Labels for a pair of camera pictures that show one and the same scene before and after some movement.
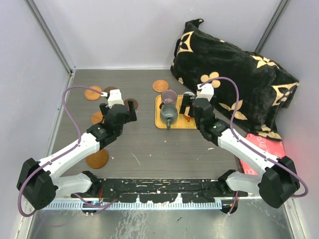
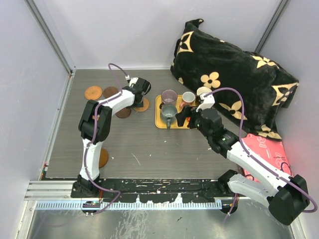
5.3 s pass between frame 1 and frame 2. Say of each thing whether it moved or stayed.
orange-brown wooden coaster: moved
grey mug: stayed
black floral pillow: stayed
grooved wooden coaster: stayed
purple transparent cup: stayed
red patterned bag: stayed
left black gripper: moved
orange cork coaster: stayed
